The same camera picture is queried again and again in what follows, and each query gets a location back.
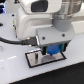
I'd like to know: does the black-framed peg base plate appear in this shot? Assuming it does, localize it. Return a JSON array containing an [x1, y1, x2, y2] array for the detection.
[[25, 50, 66, 68]]

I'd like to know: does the left metal peg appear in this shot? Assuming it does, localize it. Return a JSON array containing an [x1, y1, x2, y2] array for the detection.
[[33, 52, 39, 61]]

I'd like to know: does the beige connector block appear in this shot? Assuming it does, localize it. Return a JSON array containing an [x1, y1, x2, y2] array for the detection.
[[13, 18, 17, 38]]

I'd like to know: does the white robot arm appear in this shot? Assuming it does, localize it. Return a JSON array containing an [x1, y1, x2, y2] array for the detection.
[[16, 0, 81, 55]]

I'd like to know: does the black cable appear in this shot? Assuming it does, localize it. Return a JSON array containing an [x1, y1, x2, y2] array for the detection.
[[0, 35, 38, 46]]

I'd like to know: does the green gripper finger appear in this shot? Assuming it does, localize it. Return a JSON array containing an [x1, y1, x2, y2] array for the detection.
[[60, 43, 67, 52], [41, 47, 48, 55]]

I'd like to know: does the blue gear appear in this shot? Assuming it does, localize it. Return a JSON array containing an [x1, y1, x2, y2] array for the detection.
[[47, 45, 60, 55]]

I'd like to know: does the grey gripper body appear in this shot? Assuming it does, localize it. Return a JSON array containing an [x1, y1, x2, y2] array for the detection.
[[35, 22, 74, 51]]

